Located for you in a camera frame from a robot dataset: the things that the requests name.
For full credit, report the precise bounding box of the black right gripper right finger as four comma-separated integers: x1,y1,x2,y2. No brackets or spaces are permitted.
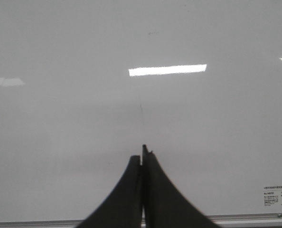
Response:
142,144,219,228

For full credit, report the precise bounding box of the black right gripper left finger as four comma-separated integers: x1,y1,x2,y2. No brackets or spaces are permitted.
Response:
78,155,142,228

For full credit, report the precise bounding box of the white product label sticker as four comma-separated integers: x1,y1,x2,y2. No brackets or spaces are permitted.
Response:
263,185,282,207

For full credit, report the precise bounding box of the white whiteboard with aluminium frame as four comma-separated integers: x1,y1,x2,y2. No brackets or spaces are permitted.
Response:
0,0,282,222

